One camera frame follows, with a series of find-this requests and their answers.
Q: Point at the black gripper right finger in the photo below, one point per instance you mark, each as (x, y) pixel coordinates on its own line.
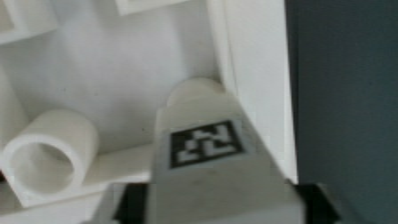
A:
(322, 208)

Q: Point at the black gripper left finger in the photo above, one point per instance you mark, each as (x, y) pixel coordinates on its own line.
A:
(121, 207)

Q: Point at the white chair seat part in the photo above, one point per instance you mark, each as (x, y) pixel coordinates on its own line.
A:
(96, 54)

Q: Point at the white U-shaped obstacle fence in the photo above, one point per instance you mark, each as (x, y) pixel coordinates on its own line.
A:
(258, 44)

